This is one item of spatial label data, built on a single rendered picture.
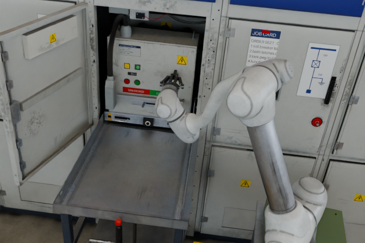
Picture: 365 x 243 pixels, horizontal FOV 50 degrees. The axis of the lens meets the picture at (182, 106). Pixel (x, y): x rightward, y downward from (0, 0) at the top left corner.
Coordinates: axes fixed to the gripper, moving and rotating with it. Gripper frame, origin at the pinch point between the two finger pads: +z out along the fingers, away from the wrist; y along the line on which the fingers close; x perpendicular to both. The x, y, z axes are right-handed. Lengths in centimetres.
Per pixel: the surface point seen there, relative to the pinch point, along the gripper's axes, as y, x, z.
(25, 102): -62, 1, -48
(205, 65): 16.2, 7.4, -0.1
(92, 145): -41, -38, -22
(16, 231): -100, -123, -16
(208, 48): 16.6, 17.7, -0.2
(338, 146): 97, -32, -2
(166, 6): -6.6, 37.3, -0.2
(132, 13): -24.7, 30.9, 3.1
